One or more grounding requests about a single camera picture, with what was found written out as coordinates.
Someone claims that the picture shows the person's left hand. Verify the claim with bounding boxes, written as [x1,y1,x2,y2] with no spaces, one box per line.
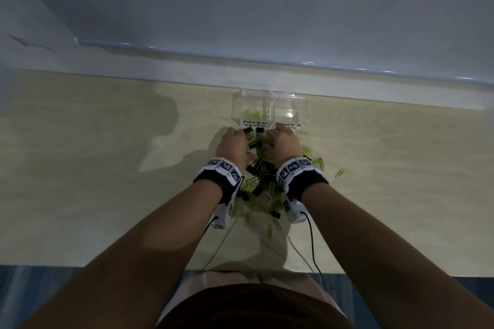
[215,127,257,167]

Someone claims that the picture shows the person's right hand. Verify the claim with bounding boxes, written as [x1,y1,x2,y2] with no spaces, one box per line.
[266,125,306,166]

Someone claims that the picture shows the person's right forearm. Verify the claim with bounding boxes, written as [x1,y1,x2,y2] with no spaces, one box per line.
[300,181,494,329]

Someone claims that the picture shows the person's left forearm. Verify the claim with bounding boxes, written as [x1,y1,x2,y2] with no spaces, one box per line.
[17,180,225,329]

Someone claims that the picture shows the pile of black binder clips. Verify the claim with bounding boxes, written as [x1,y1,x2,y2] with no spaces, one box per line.
[236,127,284,220]

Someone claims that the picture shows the clear acrylic two-compartment organizer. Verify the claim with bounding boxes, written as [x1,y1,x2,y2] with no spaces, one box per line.
[230,88,310,131]

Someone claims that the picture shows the heap of boxed yellow clips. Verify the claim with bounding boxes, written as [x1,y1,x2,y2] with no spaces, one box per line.
[241,107,271,122]

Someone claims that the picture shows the pile of yellow paper clips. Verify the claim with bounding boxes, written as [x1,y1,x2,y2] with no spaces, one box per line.
[237,130,345,241]

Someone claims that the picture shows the person's pink shorts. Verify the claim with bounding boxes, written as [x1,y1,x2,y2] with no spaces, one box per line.
[157,270,338,329]

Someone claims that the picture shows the person's dark shirt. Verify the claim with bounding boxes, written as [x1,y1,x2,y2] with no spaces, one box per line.
[154,282,354,329]

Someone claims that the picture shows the white wrist camera black strap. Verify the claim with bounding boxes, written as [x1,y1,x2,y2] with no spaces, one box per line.
[275,157,329,224]
[192,157,244,230]

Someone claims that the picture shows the thin black cable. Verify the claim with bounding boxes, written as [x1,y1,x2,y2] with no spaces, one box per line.
[201,219,219,239]
[302,211,329,295]

